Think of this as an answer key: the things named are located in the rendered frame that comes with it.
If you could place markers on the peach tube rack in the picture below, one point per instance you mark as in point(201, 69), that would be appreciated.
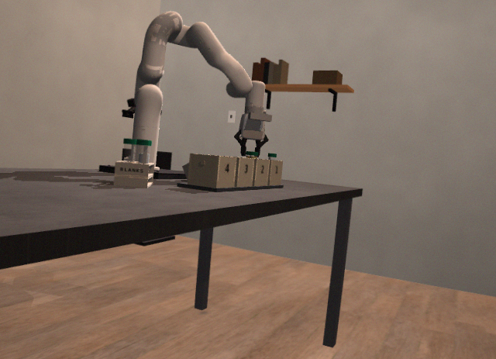
point(133, 174)

